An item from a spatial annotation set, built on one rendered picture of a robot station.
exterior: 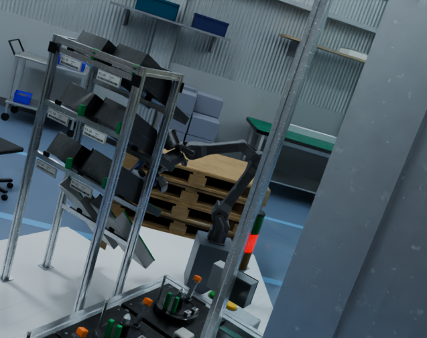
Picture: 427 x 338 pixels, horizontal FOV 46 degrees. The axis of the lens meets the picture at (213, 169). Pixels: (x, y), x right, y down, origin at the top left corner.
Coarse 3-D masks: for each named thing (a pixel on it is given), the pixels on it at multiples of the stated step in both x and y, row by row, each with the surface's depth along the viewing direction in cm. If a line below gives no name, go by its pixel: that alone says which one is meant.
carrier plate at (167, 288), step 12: (156, 288) 165; (168, 288) 167; (132, 300) 153; (192, 300) 164; (132, 312) 148; (204, 312) 160; (156, 324) 145; (168, 324) 147; (192, 324) 151; (168, 336) 142
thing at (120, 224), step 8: (96, 200) 160; (96, 208) 157; (112, 216) 168; (120, 216) 153; (112, 224) 157; (120, 224) 154; (128, 224) 156; (120, 232) 157; (128, 232) 158; (136, 248) 164; (144, 248) 167; (136, 256) 167; (144, 256) 168; (152, 256) 171; (144, 264) 170
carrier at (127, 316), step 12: (108, 300) 131; (108, 312) 144; (120, 312) 146; (84, 324) 135; (96, 324) 137; (108, 324) 128; (120, 324) 131; (132, 324) 137; (144, 324) 144; (60, 336) 128; (96, 336) 129; (108, 336) 129; (120, 336) 131; (132, 336) 133; (144, 336) 135; (156, 336) 140
